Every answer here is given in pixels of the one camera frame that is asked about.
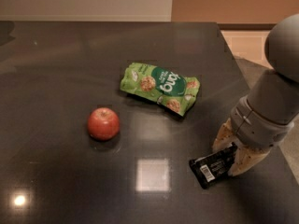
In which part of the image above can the red apple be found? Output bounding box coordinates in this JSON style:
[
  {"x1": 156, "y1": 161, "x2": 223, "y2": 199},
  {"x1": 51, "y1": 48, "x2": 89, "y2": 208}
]
[{"x1": 87, "y1": 107, "x2": 120, "y2": 141}]

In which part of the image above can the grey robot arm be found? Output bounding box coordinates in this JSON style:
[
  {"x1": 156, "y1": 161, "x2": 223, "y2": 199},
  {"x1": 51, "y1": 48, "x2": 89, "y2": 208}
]
[{"x1": 212, "y1": 14, "x2": 299, "y2": 176}]

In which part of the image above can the green snack bag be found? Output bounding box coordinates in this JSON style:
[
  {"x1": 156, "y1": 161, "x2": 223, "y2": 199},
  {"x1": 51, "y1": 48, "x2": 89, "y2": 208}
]
[{"x1": 120, "y1": 63, "x2": 201, "y2": 117}]

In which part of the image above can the black rxbar chocolate wrapper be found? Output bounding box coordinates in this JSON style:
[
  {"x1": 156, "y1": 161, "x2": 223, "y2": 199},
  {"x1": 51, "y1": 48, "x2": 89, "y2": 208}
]
[{"x1": 189, "y1": 143, "x2": 237, "y2": 189}]

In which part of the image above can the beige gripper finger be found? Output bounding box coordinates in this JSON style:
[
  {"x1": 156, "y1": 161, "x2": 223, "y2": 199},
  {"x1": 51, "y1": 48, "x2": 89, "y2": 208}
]
[
  {"x1": 228, "y1": 146, "x2": 270, "y2": 176},
  {"x1": 212, "y1": 119, "x2": 236, "y2": 152}
]

